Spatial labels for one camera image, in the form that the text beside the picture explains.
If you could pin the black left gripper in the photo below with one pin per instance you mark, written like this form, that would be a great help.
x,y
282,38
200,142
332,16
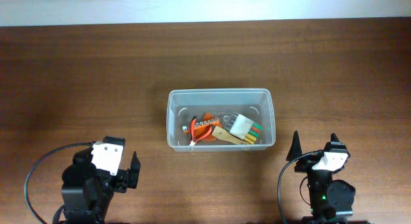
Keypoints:
x,y
130,177

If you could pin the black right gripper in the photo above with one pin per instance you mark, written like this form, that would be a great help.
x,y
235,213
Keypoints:
x,y
306,163

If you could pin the red handled pliers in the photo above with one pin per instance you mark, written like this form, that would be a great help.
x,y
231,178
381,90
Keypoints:
x,y
200,132

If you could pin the clear plastic container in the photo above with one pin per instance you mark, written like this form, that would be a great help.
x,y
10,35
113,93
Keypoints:
x,y
185,103

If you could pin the clear screwdriver set case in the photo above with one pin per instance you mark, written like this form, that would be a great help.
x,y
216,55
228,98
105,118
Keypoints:
x,y
243,128

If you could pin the orange scraper wooden handle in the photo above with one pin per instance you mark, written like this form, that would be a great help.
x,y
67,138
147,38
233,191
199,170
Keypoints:
x,y
221,134

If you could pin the orange socket rail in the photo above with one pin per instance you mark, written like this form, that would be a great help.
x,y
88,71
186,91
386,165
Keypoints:
x,y
202,124

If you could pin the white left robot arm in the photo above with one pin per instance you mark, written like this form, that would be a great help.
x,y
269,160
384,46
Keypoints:
x,y
87,191

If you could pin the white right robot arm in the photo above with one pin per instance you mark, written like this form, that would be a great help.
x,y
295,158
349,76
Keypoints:
x,y
330,200

